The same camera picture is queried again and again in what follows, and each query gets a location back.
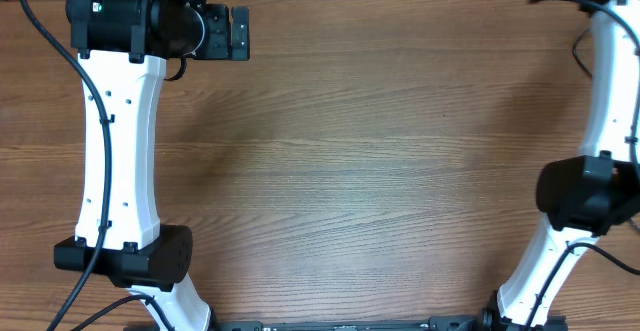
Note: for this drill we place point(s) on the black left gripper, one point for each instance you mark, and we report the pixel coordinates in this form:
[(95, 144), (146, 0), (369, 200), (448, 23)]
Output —
[(218, 17)]

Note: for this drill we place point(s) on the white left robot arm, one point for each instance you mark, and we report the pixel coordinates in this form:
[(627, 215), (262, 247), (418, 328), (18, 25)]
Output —
[(124, 47)]

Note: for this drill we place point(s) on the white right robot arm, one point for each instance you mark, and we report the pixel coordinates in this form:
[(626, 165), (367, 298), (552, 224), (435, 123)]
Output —
[(581, 198)]

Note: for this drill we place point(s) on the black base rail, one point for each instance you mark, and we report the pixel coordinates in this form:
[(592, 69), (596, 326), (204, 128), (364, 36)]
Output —
[(390, 322)]

